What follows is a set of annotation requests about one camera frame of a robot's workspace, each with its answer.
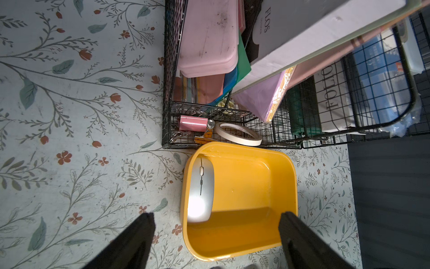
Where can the pink pencil case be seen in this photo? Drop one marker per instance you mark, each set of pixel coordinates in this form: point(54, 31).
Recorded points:
point(209, 45)

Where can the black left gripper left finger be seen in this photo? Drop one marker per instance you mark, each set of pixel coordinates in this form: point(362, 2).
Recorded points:
point(130, 249)

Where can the yellow plastic storage box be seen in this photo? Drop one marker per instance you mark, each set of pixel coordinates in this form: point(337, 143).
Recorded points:
point(253, 188)

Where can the white FOLIO notebook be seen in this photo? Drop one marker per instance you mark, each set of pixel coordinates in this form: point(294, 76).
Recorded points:
point(334, 104)

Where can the pink binder clip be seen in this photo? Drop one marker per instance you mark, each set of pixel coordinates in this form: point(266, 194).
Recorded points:
point(191, 123)

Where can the beige masking tape roll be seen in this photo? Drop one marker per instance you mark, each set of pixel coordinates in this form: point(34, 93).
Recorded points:
point(238, 134)

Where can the silver grey mouse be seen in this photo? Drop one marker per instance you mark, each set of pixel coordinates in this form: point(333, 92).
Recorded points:
point(202, 189)

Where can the blue packaged stationery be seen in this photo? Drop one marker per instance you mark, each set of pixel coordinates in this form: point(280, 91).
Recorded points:
point(382, 77)

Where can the white FLOS box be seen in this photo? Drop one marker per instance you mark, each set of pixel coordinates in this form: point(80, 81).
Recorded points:
point(287, 33)

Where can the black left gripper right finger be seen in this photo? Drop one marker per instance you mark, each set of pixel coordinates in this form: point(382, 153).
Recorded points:
point(303, 249)

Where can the purple paper pack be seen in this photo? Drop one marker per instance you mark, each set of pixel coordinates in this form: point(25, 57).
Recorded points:
point(264, 98)

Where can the black wire desk organizer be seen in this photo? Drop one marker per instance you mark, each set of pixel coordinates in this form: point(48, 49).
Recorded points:
point(211, 96)

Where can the green book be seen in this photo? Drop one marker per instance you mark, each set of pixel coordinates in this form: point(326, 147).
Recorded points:
point(303, 110)

